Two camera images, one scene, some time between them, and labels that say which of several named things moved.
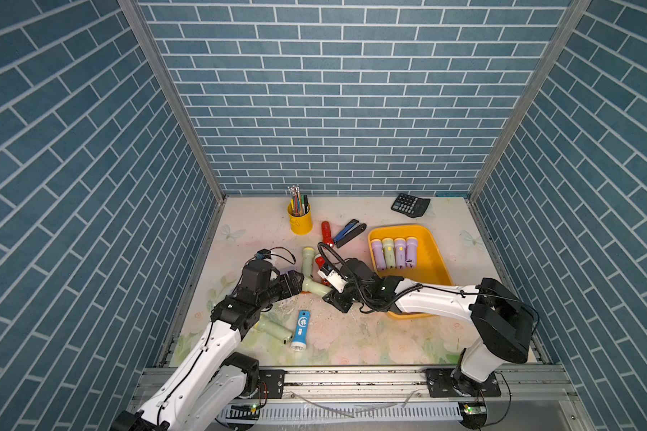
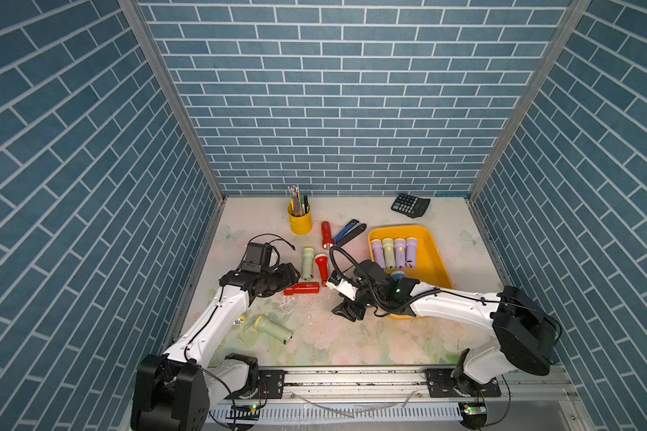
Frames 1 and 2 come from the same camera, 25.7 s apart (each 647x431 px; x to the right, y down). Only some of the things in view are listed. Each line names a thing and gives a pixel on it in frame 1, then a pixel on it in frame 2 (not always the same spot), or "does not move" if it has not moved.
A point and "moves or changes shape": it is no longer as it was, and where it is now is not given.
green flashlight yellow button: x=388 y=245 does not move
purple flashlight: x=378 y=254 does not move
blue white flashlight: x=302 y=330 moves or changes shape
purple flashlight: x=400 y=243 does not move
